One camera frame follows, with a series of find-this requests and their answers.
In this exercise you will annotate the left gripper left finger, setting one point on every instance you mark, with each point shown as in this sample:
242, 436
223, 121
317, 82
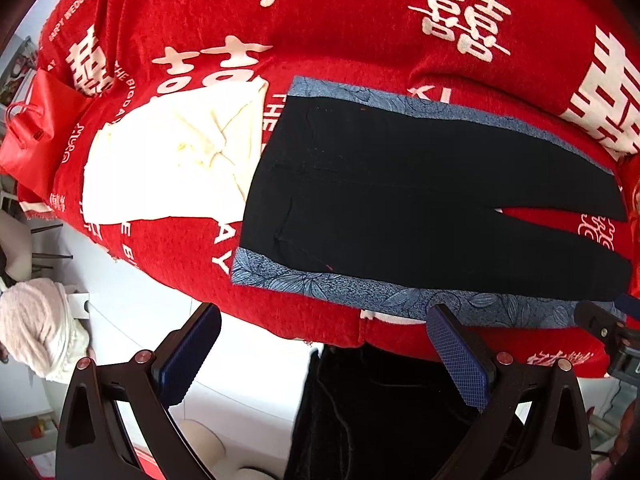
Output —
92, 439

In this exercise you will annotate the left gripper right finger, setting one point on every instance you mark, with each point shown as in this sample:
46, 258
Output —
532, 421

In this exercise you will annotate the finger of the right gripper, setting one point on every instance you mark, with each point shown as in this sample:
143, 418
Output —
621, 343

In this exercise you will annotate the black pants blue side stripes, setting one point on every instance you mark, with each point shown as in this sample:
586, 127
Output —
392, 204

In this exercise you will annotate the black clothing of operator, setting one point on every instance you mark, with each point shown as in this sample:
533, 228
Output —
366, 413

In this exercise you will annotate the cream folded cloth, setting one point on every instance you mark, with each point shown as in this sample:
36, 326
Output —
190, 154

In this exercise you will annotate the red gift bag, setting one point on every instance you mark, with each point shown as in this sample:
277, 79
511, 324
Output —
37, 132

